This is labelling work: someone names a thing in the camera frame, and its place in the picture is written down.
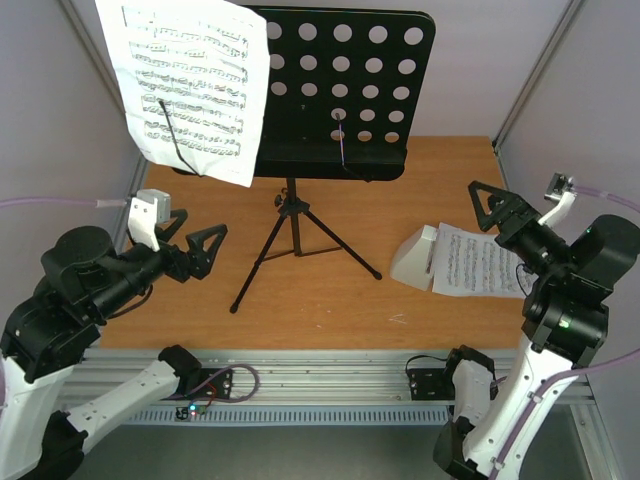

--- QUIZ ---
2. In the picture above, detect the aluminium frame rail left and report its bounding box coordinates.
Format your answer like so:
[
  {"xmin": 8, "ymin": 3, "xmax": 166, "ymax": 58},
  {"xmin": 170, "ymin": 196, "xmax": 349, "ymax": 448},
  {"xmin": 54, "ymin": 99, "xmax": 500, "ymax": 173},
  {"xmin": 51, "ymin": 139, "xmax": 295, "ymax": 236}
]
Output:
[{"xmin": 57, "ymin": 0, "xmax": 151, "ymax": 241}]

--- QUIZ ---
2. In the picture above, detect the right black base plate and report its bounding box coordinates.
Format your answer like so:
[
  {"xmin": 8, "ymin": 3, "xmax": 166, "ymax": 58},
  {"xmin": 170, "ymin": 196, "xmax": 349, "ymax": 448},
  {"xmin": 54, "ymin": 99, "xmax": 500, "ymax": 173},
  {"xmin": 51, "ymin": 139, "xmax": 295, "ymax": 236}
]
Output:
[{"xmin": 404, "ymin": 354, "xmax": 455, "ymax": 401}]

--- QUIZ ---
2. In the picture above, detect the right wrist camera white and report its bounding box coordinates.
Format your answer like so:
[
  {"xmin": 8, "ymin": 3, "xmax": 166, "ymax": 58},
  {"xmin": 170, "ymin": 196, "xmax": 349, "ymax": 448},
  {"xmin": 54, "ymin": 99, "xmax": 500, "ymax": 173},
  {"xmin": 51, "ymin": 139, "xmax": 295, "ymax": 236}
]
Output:
[{"xmin": 538, "ymin": 172, "xmax": 577, "ymax": 228}]

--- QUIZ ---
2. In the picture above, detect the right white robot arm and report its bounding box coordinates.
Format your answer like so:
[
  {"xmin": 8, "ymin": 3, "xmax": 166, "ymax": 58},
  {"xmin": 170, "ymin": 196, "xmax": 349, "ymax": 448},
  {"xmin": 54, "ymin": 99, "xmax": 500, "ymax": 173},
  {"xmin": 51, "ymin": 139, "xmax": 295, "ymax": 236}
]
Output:
[{"xmin": 433, "ymin": 177, "xmax": 639, "ymax": 479}]

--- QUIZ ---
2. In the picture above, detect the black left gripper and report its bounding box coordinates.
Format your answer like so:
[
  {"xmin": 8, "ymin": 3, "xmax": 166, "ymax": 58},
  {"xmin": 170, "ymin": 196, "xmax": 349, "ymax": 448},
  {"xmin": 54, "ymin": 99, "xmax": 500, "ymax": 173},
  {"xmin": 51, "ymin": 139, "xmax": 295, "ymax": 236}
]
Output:
[{"xmin": 92, "ymin": 206, "xmax": 231, "ymax": 318}]

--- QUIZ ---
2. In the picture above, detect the black tripod music stand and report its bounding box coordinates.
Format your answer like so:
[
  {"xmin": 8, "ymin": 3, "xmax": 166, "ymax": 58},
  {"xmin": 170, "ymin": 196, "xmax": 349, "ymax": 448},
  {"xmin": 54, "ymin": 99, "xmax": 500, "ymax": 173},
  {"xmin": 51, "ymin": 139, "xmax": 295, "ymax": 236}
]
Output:
[{"xmin": 157, "ymin": 4, "xmax": 437, "ymax": 315}]

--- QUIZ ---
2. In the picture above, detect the white metronome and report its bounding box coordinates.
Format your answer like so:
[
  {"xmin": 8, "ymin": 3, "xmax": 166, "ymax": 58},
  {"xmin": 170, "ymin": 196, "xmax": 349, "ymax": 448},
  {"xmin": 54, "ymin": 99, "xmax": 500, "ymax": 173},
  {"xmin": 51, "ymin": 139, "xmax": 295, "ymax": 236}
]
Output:
[{"xmin": 390, "ymin": 225, "xmax": 438, "ymax": 291}]

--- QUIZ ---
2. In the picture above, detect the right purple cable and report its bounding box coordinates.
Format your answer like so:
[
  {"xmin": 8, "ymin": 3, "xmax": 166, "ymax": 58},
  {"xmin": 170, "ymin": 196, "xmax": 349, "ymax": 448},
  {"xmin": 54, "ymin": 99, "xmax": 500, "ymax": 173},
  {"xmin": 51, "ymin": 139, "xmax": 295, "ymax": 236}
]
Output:
[{"xmin": 489, "ymin": 185, "xmax": 640, "ymax": 474}]

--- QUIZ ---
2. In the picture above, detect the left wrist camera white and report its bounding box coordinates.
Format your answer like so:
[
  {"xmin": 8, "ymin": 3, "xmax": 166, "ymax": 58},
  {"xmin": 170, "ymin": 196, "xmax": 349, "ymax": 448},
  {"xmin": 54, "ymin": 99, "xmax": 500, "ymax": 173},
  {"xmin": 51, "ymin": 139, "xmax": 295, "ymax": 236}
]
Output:
[{"xmin": 127, "ymin": 189, "xmax": 171, "ymax": 252}]

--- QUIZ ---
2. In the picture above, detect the aluminium front rail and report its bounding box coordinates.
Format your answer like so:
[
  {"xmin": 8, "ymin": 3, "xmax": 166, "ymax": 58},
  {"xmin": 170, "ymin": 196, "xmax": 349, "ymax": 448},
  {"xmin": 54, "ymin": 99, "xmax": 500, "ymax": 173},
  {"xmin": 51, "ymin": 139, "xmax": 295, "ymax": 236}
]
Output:
[{"xmin": 59, "ymin": 349, "xmax": 596, "ymax": 406}]

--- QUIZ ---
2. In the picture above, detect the grey slotted cable duct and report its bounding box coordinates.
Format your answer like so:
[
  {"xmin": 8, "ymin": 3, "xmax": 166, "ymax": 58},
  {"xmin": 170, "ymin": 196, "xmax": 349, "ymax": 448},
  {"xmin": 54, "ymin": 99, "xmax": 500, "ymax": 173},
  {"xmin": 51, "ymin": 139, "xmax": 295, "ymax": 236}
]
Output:
[{"xmin": 126, "ymin": 404, "xmax": 449, "ymax": 427}]

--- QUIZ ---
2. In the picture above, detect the aluminium frame rail right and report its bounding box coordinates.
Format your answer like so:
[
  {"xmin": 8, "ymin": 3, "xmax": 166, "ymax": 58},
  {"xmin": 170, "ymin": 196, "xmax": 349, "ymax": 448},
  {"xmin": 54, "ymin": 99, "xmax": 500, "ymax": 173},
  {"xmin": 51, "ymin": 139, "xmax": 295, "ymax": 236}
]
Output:
[{"xmin": 492, "ymin": 0, "xmax": 591, "ymax": 151}]

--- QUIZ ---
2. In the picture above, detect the aluminium frame rail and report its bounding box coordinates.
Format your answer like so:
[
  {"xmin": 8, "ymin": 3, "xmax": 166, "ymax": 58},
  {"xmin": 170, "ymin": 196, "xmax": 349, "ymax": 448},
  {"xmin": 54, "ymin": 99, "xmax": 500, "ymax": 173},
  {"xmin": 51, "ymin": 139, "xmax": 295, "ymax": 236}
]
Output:
[
  {"xmin": 57, "ymin": 0, "xmax": 151, "ymax": 241},
  {"xmin": 492, "ymin": 0, "xmax": 591, "ymax": 151}
]

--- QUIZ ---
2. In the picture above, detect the white sheet paper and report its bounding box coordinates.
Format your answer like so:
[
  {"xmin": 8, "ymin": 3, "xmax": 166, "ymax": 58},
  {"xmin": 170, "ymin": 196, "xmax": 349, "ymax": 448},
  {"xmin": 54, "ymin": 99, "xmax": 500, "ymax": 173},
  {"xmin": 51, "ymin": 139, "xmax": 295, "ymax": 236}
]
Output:
[{"xmin": 96, "ymin": 1, "xmax": 270, "ymax": 187}]

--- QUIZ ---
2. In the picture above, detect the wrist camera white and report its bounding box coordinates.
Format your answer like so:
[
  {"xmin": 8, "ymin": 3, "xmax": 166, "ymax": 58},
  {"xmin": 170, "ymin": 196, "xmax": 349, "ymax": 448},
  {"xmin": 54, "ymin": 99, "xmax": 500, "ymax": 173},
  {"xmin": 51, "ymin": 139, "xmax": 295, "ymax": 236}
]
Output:
[
  {"xmin": 538, "ymin": 172, "xmax": 577, "ymax": 228},
  {"xmin": 127, "ymin": 189, "xmax": 171, "ymax": 252}
]

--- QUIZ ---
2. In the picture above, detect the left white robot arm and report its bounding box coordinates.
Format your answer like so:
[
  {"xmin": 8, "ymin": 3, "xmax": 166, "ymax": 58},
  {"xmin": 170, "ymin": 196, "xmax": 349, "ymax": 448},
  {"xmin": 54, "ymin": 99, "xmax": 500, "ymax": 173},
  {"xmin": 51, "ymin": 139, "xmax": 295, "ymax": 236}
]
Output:
[{"xmin": 1, "ymin": 209, "xmax": 228, "ymax": 479}]

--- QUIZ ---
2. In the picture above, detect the sheet music page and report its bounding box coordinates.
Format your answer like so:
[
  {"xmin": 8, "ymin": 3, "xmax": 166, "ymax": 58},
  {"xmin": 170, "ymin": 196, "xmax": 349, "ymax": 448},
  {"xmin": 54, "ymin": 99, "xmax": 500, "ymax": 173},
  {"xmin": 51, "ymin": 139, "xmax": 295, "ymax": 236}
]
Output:
[{"xmin": 431, "ymin": 223, "xmax": 537, "ymax": 299}]

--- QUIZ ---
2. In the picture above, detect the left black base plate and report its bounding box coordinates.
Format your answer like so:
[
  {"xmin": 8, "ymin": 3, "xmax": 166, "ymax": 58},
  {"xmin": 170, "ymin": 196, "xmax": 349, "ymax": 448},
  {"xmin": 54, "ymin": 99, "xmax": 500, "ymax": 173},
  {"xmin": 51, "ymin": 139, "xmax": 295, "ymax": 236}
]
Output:
[{"xmin": 169, "ymin": 368, "xmax": 233, "ymax": 401}]

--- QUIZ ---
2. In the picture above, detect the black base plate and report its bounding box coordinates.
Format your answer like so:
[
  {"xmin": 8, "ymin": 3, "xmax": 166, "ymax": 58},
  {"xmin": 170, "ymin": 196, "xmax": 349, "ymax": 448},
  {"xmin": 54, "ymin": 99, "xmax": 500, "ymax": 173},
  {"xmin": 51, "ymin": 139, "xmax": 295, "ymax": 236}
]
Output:
[
  {"xmin": 169, "ymin": 368, "xmax": 233, "ymax": 401},
  {"xmin": 404, "ymin": 354, "xmax": 455, "ymax": 401}
]

